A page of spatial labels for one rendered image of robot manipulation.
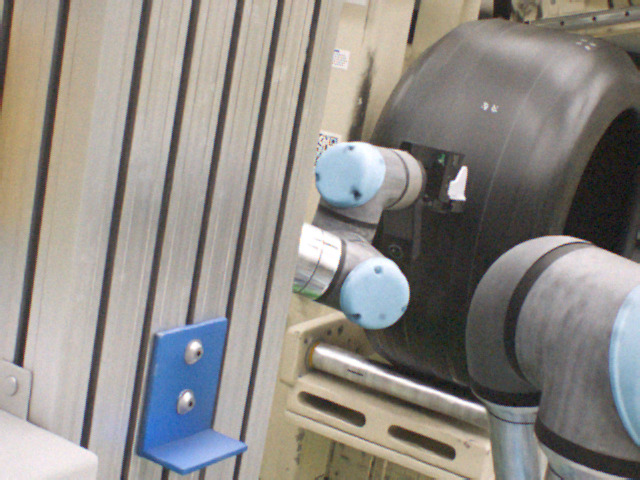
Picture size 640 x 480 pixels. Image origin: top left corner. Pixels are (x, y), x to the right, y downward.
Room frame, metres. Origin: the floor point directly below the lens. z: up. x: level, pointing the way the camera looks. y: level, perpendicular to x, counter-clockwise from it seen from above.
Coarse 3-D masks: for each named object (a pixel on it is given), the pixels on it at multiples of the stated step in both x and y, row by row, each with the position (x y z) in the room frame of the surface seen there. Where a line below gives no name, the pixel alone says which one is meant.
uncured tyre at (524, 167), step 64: (448, 64) 1.86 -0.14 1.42; (512, 64) 1.84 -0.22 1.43; (576, 64) 1.84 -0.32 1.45; (384, 128) 1.83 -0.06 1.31; (448, 128) 1.78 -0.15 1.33; (512, 128) 1.75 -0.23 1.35; (576, 128) 1.77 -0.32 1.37; (512, 192) 1.71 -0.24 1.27; (576, 192) 2.24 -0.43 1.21; (448, 256) 1.73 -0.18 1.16; (448, 320) 1.75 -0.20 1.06; (448, 384) 1.88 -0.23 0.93
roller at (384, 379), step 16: (320, 352) 1.96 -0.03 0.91; (336, 352) 1.96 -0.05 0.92; (352, 352) 1.96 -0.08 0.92; (320, 368) 1.97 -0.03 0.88; (336, 368) 1.95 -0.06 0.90; (352, 368) 1.93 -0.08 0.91; (368, 368) 1.92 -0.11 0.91; (384, 368) 1.92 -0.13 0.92; (368, 384) 1.92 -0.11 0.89; (384, 384) 1.90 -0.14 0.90; (400, 384) 1.89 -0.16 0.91; (416, 384) 1.88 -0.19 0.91; (432, 384) 1.88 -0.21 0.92; (416, 400) 1.88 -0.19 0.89; (432, 400) 1.86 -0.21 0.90; (448, 400) 1.85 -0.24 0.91; (464, 400) 1.84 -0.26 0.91; (480, 400) 1.84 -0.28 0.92; (464, 416) 1.84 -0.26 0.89; (480, 416) 1.82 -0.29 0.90
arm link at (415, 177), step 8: (400, 152) 1.52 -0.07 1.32; (408, 160) 1.51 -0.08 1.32; (408, 168) 1.50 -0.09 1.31; (416, 168) 1.52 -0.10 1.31; (416, 176) 1.51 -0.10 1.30; (408, 184) 1.49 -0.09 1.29; (416, 184) 1.51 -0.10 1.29; (408, 192) 1.50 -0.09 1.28; (416, 192) 1.52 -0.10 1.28; (400, 200) 1.49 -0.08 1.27; (408, 200) 1.51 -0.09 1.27; (384, 208) 1.50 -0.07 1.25; (392, 208) 1.51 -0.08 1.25; (400, 208) 1.52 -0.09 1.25
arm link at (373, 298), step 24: (312, 240) 1.29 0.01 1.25; (336, 240) 1.31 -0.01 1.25; (360, 240) 1.39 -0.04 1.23; (312, 264) 1.28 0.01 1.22; (336, 264) 1.29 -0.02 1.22; (360, 264) 1.29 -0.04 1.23; (384, 264) 1.29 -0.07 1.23; (312, 288) 1.29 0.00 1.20; (336, 288) 1.29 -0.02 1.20; (360, 288) 1.28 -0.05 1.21; (384, 288) 1.28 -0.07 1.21; (408, 288) 1.30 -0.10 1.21; (360, 312) 1.28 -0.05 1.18; (384, 312) 1.29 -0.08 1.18
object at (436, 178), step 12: (396, 144) 1.56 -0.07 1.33; (408, 144) 1.56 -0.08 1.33; (420, 144) 1.59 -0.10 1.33; (420, 156) 1.56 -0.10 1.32; (432, 156) 1.59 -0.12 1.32; (444, 156) 1.62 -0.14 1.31; (420, 168) 1.54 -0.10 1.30; (432, 168) 1.59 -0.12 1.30; (444, 168) 1.59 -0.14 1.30; (456, 168) 1.62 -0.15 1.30; (432, 180) 1.59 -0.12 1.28; (444, 180) 1.59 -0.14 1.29; (420, 192) 1.53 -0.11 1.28; (432, 192) 1.59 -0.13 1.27; (444, 192) 1.60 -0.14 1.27; (432, 204) 1.59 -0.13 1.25
